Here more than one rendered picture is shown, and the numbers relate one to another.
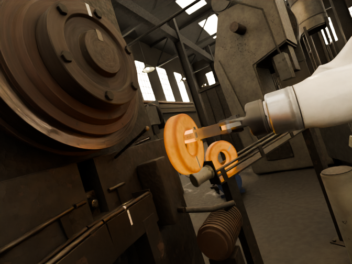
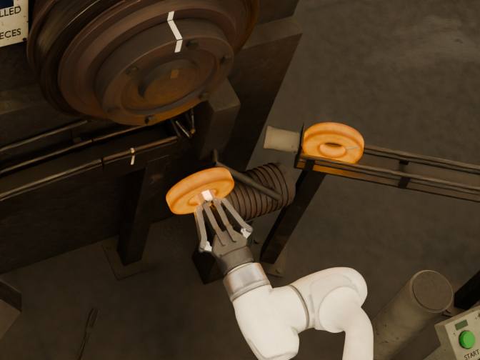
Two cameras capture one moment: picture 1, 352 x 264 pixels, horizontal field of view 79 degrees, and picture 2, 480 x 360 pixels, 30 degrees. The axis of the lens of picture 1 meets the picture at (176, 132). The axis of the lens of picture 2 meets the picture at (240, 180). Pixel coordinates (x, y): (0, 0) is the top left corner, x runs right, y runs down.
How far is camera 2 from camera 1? 1.79 m
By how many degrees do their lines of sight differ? 63
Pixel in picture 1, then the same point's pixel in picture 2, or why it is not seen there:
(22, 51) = (78, 86)
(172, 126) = (181, 193)
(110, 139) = not seen: hidden behind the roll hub
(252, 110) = (223, 263)
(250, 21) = not seen: outside the picture
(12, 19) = (81, 55)
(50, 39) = (102, 101)
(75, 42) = (136, 83)
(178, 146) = (174, 206)
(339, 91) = (243, 328)
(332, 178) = (408, 291)
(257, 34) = not seen: outside the picture
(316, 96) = (238, 313)
